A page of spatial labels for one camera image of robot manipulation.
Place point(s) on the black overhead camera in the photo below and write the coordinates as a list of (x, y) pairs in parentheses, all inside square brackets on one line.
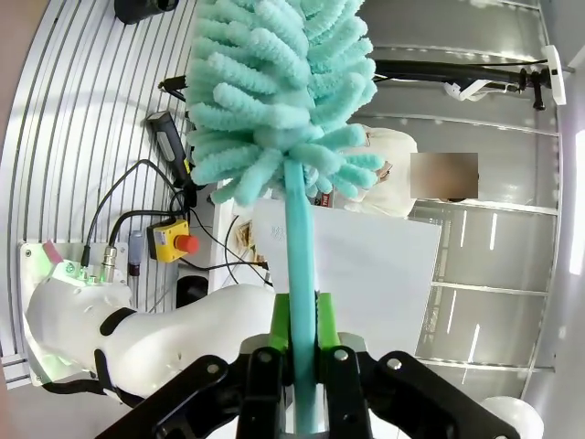
[(144, 9)]

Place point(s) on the black handheld device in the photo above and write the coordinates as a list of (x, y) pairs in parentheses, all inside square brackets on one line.
[(170, 146)]

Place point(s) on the person in white shirt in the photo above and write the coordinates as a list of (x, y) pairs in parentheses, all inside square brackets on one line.
[(393, 183)]

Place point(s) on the green left gripper right finger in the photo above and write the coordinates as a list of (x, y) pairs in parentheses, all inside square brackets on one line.
[(365, 393)]

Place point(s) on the white mount plate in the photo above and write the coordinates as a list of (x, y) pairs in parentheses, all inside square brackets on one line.
[(554, 73)]

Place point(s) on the black horizontal boom pole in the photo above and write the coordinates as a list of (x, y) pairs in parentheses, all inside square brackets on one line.
[(434, 71)]

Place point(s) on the green left gripper left finger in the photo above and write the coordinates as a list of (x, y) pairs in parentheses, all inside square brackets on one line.
[(256, 393)]

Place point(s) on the yellow emergency stop button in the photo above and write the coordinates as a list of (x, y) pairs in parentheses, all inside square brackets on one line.
[(166, 240)]

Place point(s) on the teal microfiber duster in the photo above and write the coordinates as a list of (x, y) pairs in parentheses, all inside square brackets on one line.
[(274, 91)]

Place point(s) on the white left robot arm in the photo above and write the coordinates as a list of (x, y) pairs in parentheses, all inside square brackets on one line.
[(173, 338)]

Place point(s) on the white flat panel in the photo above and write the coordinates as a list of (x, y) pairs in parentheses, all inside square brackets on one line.
[(365, 274)]

